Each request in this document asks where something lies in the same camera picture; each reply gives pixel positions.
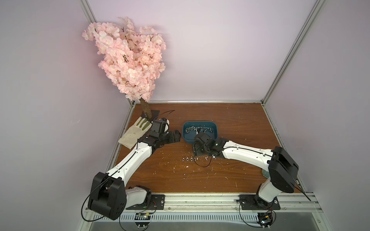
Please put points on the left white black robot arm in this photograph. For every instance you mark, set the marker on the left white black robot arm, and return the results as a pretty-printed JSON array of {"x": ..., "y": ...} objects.
[{"x": 109, "y": 196}]

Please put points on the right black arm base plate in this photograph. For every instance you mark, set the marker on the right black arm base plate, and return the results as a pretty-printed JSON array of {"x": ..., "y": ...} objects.
[{"x": 253, "y": 202}]

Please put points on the teal plastic storage box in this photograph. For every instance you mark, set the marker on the teal plastic storage box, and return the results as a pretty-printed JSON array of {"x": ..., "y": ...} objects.
[{"x": 189, "y": 137}]

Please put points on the white green work glove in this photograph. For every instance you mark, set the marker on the white green work glove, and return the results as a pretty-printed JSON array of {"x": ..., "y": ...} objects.
[{"x": 134, "y": 132}]

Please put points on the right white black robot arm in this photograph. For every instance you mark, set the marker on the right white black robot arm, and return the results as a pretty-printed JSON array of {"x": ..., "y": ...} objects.
[{"x": 278, "y": 163}]

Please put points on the teal plastic dustpan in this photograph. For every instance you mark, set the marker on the teal plastic dustpan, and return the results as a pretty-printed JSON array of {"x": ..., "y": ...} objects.
[{"x": 265, "y": 173}]

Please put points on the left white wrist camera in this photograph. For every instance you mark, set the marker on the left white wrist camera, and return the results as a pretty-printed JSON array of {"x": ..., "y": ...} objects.
[{"x": 166, "y": 121}]

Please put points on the pink artificial blossom tree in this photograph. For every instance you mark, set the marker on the pink artificial blossom tree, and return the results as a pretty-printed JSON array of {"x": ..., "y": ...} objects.
[{"x": 132, "y": 57}]

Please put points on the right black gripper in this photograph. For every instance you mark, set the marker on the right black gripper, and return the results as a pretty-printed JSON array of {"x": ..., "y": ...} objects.
[{"x": 199, "y": 141}]

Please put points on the right small circuit board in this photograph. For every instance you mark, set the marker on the right small circuit board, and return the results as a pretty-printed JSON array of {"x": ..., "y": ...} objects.
[{"x": 265, "y": 220}]

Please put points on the small circuit board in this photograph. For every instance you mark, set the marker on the small circuit board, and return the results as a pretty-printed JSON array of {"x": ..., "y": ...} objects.
[
  {"x": 265, "y": 220},
  {"x": 142, "y": 221}
]

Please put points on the pile of silver wing nuts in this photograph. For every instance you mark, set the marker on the pile of silver wing nuts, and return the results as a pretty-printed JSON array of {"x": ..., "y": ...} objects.
[{"x": 198, "y": 129}]

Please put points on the left small circuit board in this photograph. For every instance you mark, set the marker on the left small circuit board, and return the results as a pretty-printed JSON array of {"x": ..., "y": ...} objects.
[{"x": 142, "y": 221}]

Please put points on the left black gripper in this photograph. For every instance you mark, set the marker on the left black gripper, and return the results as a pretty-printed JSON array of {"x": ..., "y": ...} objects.
[{"x": 172, "y": 139}]

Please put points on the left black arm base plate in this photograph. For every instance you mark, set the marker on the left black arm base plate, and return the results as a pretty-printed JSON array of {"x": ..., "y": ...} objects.
[{"x": 153, "y": 202}]

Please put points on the aluminium front rail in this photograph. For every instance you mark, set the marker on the aluminium front rail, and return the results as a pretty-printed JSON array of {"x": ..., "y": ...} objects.
[{"x": 219, "y": 202}]

